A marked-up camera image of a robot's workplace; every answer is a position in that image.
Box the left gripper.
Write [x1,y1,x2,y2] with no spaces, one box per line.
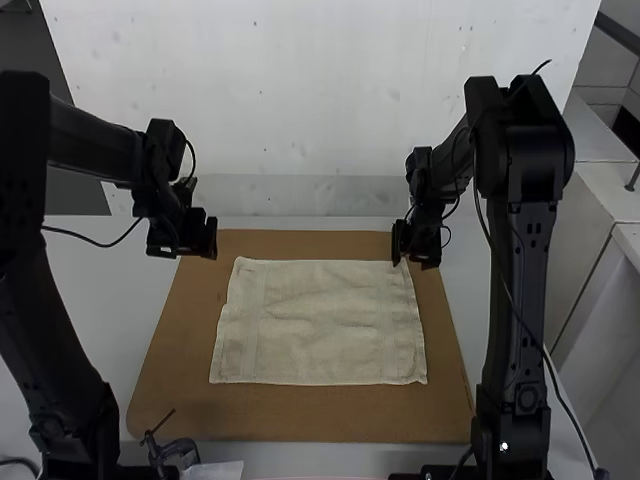
[145,206,219,262]

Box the silver foil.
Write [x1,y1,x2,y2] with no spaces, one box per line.
[178,459,245,480]

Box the black clamp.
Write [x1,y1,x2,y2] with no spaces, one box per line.
[143,408,202,474]

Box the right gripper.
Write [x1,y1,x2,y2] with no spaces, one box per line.
[390,208,444,272]

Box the white cabinet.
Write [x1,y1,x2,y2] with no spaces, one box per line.
[548,9,640,451]

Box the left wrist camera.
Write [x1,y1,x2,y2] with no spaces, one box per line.
[172,175,198,206]

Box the pale towel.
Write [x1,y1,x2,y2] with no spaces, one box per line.
[208,255,430,387]

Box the cork mat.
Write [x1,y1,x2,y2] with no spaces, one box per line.
[126,228,476,445]

